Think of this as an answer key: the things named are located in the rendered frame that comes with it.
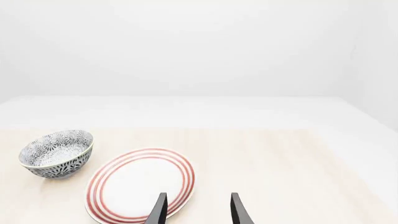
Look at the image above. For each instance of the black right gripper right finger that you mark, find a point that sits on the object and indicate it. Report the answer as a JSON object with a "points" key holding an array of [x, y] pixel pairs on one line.
{"points": [[238, 211]]}

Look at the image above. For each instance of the black and white patterned bowl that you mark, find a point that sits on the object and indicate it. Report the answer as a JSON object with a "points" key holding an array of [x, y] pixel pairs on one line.
{"points": [[57, 155]]}

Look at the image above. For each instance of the white plate with red rings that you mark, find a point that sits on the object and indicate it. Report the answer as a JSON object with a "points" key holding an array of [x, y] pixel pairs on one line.
{"points": [[140, 184]]}

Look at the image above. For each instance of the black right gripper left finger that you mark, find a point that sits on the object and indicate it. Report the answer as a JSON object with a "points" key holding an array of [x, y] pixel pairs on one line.
{"points": [[159, 211]]}

